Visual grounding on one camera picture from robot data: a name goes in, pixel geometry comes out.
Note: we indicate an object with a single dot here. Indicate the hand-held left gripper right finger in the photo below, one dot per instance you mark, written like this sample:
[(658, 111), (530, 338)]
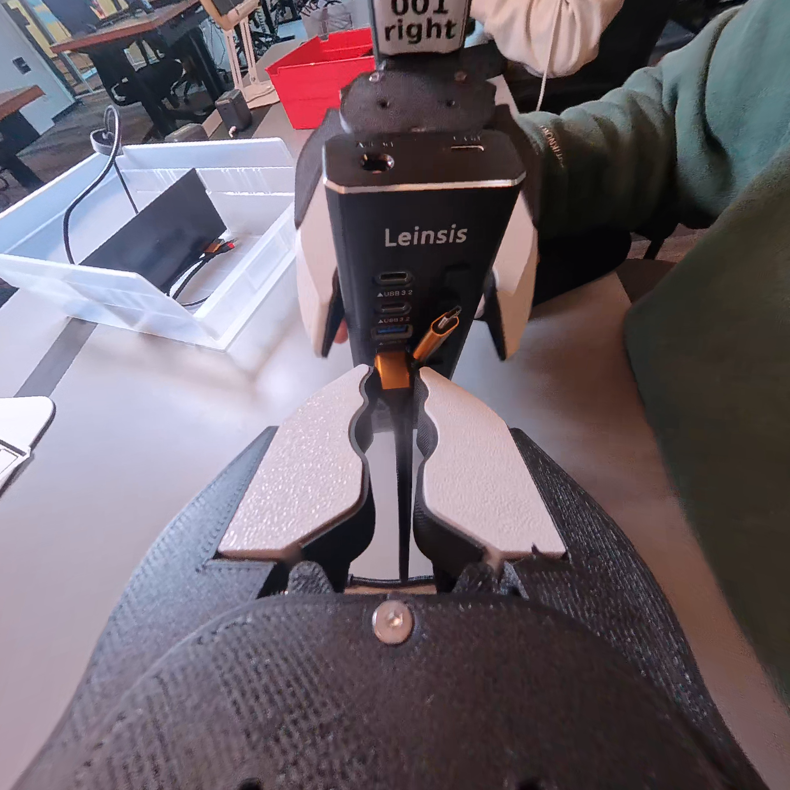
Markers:
[(487, 481)]

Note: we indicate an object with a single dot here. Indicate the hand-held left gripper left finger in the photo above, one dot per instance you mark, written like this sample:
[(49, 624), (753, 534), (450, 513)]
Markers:
[(302, 481)]

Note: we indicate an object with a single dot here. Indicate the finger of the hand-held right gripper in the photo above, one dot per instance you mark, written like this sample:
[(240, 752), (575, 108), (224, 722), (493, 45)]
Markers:
[(518, 278), (315, 278)]

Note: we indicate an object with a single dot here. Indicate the black usb hub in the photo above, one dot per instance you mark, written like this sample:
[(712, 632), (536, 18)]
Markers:
[(426, 203)]

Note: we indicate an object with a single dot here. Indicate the white translucent plastic bin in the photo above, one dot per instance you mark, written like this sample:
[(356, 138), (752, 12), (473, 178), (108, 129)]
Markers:
[(123, 290)]

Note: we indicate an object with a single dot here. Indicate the short hub tail plug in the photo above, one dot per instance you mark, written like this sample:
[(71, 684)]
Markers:
[(435, 336)]

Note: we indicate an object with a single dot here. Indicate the red plastic bin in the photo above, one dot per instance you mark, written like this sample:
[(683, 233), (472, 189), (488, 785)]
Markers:
[(308, 86)]

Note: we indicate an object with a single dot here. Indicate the person's white hoodie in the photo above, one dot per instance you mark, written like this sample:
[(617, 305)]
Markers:
[(537, 37)]

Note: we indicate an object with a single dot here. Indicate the black bin divider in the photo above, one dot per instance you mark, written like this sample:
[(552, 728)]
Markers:
[(166, 228)]

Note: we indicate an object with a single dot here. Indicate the beige stand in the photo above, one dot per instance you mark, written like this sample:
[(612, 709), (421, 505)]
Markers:
[(259, 92)]

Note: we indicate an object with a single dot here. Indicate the small grey box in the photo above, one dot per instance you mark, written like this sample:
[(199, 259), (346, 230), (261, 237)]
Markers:
[(233, 111)]

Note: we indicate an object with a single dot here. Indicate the person's green torso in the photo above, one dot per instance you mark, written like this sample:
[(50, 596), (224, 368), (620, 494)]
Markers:
[(728, 401)]

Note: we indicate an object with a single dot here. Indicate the black office chair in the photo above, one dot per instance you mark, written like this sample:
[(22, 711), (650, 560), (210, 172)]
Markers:
[(148, 80)]

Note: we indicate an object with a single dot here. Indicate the wooden desk black frame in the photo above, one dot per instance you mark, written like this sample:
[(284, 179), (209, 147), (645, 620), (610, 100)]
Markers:
[(18, 99), (117, 31)]

